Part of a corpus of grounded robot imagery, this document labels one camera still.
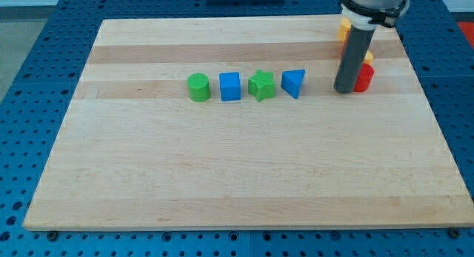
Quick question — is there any red cylinder block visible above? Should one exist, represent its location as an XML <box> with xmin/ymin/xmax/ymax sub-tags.
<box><xmin>353</xmin><ymin>63</ymin><xmax>375</xmax><ymax>93</ymax></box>

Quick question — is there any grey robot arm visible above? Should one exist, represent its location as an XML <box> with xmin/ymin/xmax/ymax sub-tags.
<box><xmin>339</xmin><ymin>0</ymin><xmax>410</xmax><ymax>30</ymax></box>

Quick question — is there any blue cube block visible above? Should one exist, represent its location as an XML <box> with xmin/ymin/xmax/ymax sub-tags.
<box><xmin>219</xmin><ymin>72</ymin><xmax>241</xmax><ymax>101</ymax></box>

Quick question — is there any green star block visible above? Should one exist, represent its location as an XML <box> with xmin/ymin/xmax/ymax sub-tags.
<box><xmin>247</xmin><ymin>70</ymin><xmax>276</xmax><ymax>102</ymax></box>

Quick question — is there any green cylinder block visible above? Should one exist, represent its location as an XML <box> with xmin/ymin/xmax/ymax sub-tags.
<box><xmin>187</xmin><ymin>73</ymin><xmax>211</xmax><ymax>102</ymax></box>

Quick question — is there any wooden board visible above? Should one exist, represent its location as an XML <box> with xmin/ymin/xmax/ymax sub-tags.
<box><xmin>23</xmin><ymin>15</ymin><xmax>473</xmax><ymax>231</ymax></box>

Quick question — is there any blue triangle block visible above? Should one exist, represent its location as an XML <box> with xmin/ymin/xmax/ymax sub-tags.
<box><xmin>281</xmin><ymin>70</ymin><xmax>306</xmax><ymax>99</ymax></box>

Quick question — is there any yellow block lower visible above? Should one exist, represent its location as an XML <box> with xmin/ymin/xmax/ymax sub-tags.
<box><xmin>364</xmin><ymin>50</ymin><xmax>374</xmax><ymax>65</ymax></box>

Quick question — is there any yellow block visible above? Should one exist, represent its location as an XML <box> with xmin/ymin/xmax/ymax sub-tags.
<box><xmin>364</xmin><ymin>50</ymin><xmax>374</xmax><ymax>65</ymax></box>
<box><xmin>338</xmin><ymin>17</ymin><xmax>352</xmax><ymax>42</ymax></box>

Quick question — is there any yellow block upper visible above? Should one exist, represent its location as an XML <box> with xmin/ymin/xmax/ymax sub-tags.
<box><xmin>338</xmin><ymin>17</ymin><xmax>352</xmax><ymax>42</ymax></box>

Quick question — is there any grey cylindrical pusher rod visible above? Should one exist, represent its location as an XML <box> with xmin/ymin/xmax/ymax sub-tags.
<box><xmin>333</xmin><ymin>26</ymin><xmax>375</xmax><ymax>94</ymax></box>

